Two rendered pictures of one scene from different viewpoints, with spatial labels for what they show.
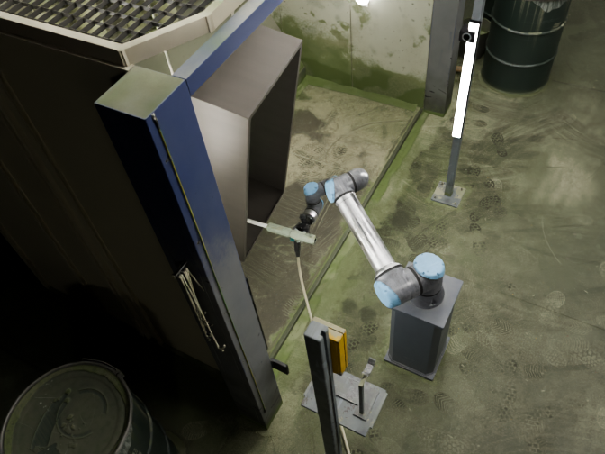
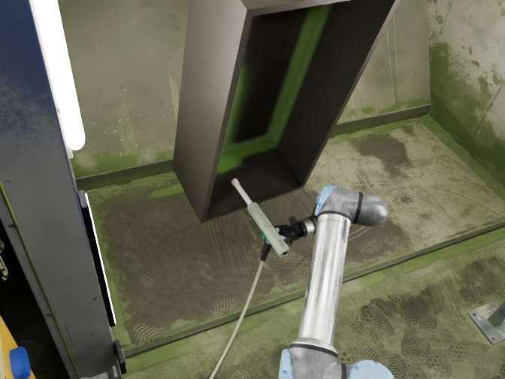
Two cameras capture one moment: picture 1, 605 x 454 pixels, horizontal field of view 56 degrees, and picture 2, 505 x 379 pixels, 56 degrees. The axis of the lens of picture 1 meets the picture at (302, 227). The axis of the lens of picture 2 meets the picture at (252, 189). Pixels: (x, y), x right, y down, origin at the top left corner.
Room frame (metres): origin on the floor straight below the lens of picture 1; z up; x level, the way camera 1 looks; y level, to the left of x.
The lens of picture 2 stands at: (0.82, -0.46, 2.22)
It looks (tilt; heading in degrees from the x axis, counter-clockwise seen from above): 46 degrees down; 26
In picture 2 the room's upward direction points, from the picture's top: 8 degrees clockwise
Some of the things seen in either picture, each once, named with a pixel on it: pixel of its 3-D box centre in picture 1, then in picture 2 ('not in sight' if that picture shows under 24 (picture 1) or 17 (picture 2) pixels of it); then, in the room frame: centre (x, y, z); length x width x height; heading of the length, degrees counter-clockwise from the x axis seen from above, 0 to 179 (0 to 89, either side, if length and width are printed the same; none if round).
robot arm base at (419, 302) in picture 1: (426, 287); not in sight; (1.53, -0.58, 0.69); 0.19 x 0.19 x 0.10
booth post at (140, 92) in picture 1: (223, 308); (49, 227); (1.30, 0.38, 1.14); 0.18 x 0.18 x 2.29; 55
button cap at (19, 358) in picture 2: not in sight; (19, 364); (0.94, -0.05, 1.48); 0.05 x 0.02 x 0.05; 55
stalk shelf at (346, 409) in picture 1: (343, 397); not in sight; (0.98, -0.07, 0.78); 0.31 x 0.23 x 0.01; 55
